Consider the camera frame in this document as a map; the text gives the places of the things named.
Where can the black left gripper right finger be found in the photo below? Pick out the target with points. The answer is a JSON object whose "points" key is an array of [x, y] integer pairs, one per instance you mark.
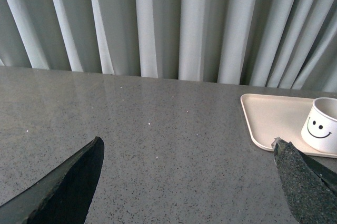
{"points": [[309, 186]]}

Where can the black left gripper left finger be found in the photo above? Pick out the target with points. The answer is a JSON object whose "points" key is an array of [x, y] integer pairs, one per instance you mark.
{"points": [[64, 195]]}

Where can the white mug with black handle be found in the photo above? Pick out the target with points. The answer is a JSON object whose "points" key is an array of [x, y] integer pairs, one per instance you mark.
{"points": [[319, 129]]}

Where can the beige rectangular plastic tray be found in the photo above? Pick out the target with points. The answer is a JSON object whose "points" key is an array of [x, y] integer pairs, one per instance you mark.
{"points": [[270, 116]]}

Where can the grey-white pleated curtain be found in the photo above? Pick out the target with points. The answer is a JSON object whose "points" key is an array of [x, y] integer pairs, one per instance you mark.
{"points": [[271, 43]]}

